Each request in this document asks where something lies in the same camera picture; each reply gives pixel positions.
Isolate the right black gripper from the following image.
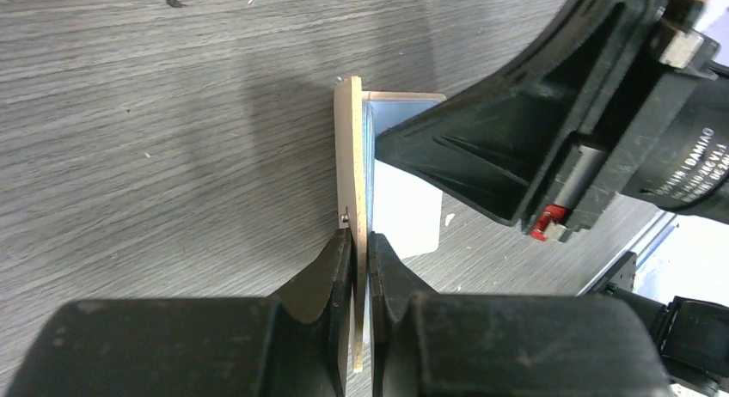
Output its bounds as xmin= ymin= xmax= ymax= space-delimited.
xmin=621 ymin=11 xmax=728 ymax=224

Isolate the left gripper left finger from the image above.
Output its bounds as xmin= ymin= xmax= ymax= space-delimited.
xmin=8 ymin=229 xmax=353 ymax=396

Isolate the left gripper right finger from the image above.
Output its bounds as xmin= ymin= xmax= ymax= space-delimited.
xmin=367 ymin=234 xmax=671 ymax=396

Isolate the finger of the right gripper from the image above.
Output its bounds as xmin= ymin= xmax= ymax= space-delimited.
xmin=375 ymin=0 xmax=718 ymax=241

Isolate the beige leather card holder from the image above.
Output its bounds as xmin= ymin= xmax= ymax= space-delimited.
xmin=334 ymin=76 xmax=446 ymax=373

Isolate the thin white credit card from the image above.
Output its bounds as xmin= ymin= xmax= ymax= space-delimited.
xmin=372 ymin=161 xmax=443 ymax=259

